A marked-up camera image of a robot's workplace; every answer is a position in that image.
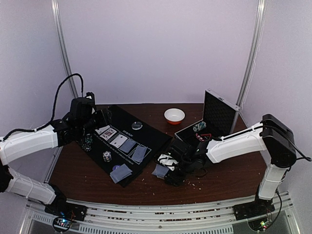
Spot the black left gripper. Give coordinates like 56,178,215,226
78,107,112,137

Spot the face-up community card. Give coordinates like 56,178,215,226
100,128,117,140
110,134,128,149
95,125,110,135

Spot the grey playing card deck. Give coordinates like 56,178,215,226
152,164,169,179

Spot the poker chip stack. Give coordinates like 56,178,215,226
83,134,93,145
102,151,112,162

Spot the clear grey dealer button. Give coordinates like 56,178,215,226
131,121,143,130

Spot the face-down community card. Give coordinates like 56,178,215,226
119,139,136,153
132,146,147,162

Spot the purple small blind button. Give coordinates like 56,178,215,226
112,165,120,171

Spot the dealt card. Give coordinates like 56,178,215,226
110,164,132,183

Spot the poker chip row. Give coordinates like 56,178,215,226
193,121,206,133

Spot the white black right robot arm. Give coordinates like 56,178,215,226
157,114,297,215

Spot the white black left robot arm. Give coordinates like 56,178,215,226
0,94,112,216

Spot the black poker table mat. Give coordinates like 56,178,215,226
80,105,172,187

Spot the red black triangle card box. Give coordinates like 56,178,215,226
195,133,212,142

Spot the white orange bowl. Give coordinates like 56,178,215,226
164,108,185,125

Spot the aluminium poker chip case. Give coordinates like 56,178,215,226
175,89,240,146

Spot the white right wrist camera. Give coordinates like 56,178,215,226
157,154,178,171

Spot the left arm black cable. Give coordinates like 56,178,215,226
1,73,85,142

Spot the aluminium front rail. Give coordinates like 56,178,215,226
25,192,293,234

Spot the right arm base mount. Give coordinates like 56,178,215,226
233,201,275,220

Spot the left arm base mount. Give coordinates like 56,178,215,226
44,202,87,221

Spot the left aluminium frame post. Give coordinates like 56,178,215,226
50,0,80,98

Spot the aluminium frame post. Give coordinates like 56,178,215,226
50,0,80,98
236,0,266,107

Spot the right aluminium frame post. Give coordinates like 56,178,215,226
236,0,266,107

